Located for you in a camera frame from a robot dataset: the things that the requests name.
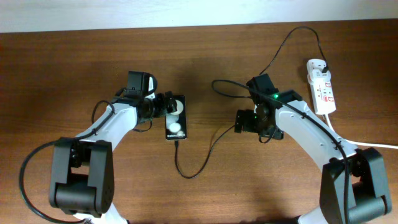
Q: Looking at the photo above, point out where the black usb charging cable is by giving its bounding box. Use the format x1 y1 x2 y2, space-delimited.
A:
174 26 329 179

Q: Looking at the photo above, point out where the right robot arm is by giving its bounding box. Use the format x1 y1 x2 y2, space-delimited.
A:
246 74 392 223

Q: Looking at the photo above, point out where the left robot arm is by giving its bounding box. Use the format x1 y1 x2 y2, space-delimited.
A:
49 71 186 223

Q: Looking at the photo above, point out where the white usb charger plug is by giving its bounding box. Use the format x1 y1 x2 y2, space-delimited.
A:
307 59 331 85

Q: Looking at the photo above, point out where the white power strip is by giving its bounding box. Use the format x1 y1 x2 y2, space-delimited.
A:
307 75 336 115

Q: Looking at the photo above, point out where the white power strip cord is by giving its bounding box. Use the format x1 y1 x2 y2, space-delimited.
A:
323 113 398 150

